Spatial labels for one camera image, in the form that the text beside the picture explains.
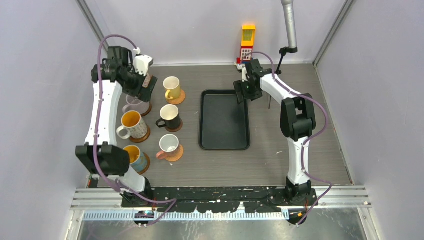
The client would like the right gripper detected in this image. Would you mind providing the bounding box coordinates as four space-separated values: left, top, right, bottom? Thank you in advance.
233 77 263 104

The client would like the dusty pink mug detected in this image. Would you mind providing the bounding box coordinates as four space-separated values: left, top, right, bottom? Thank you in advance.
142 74 152 88

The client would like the lilac ribbed mug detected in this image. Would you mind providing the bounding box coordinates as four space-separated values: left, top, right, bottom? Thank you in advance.
122 95 150 115

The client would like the yellow mug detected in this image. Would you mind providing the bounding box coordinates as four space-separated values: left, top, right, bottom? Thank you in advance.
163 76 181 100

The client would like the white floral orange-inside mug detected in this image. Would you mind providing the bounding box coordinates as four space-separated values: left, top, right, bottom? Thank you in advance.
116 110 148 140

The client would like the black white-inside mug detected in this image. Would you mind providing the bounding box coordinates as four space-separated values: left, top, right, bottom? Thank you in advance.
155 104 182 129

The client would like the woven rattan coaster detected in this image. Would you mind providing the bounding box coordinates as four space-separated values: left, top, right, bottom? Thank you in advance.
165 144 184 162
166 90 186 105

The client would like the black plastic tray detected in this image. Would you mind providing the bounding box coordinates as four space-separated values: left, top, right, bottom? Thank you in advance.
198 89 251 151

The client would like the dark walnut round coaster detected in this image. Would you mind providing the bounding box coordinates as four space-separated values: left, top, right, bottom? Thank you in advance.
165 120 183 133

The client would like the salmon pink mug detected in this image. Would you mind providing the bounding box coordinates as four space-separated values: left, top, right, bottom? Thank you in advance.
156 134 180 160

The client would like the blue orange-inside mug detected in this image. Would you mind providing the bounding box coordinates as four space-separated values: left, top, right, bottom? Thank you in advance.
123 145 146 173

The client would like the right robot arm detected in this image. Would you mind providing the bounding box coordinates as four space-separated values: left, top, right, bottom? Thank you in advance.
233 59 316 205

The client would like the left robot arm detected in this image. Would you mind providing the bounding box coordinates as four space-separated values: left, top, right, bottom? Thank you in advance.
75 46 158 207

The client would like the brown wooden saucer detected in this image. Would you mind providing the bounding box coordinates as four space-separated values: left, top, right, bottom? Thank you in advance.
138 152 151 175
141 102 153 117
129 126 151 143

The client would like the colourful toy block tower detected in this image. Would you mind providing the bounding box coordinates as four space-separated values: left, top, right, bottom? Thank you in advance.
236 24 256 65

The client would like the black tripod stand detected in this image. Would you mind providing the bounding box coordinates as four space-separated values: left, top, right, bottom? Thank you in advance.
267 46 298 110

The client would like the brown wooden saucer near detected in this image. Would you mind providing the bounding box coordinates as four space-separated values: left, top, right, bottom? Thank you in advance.
138 152 151 175

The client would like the grey metal pole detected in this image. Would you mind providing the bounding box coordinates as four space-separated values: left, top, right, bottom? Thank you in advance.
281 0 298 49

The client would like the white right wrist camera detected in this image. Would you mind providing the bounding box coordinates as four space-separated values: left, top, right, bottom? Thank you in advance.
236 64 248 82

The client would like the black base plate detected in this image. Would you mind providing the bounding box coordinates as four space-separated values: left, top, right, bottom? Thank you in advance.
121 186 318 214

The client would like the aluminium rail frame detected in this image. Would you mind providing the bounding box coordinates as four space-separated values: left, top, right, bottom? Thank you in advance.
71 186 372 223

